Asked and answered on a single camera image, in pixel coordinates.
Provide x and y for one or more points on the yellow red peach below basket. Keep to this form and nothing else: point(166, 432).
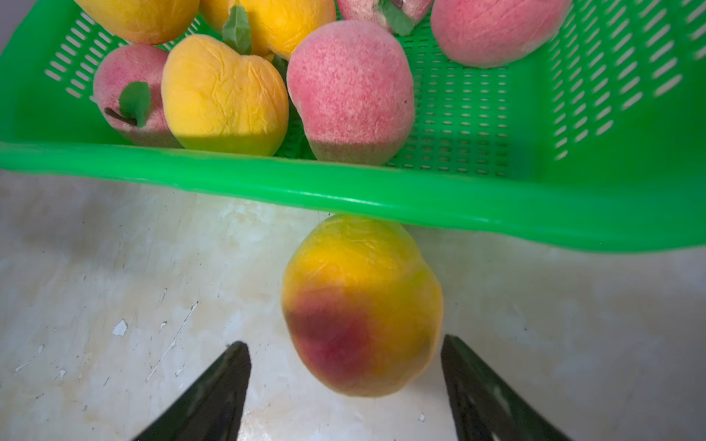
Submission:
point(363, 308)

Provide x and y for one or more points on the yellow peach with red spot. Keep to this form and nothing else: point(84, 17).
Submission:
point(150, 22)

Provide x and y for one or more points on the green plastic basket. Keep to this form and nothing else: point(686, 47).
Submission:
point(594, 142)

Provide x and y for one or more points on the pink peach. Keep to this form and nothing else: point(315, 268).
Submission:
point(398, 17)
point(493, 33)
point(127, 89)
point(352, 85)

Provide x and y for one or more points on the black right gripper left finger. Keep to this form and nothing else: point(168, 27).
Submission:
point(212, 408)

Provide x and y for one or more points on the yellow peach with green leaf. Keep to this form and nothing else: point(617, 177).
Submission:
point(277, 26)

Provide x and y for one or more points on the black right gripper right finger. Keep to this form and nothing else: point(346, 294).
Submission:
point(483, 406)

